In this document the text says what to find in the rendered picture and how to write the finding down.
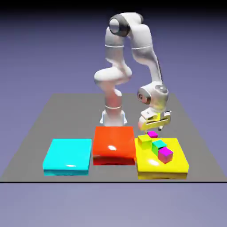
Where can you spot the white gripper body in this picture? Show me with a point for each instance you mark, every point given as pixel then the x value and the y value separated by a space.
pixel 154 122

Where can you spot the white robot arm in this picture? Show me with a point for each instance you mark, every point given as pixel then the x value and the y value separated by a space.
pixel 113 53

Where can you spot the small magenta cube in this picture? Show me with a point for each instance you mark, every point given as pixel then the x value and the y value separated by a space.
pixel 153 134
pixel 165 155

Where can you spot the small yellow cube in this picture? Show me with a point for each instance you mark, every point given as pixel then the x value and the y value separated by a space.
pixel 144 141

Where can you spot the small teal cube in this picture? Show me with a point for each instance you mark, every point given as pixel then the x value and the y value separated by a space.
pixel 158 144

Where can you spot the large yellow box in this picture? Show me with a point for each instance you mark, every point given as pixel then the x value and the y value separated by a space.
pixel 156 165

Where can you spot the large orange box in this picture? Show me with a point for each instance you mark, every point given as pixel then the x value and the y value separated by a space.
pixel 113 141

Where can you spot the large cyan box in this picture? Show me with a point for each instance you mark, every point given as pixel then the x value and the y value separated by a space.
pixel 68 156

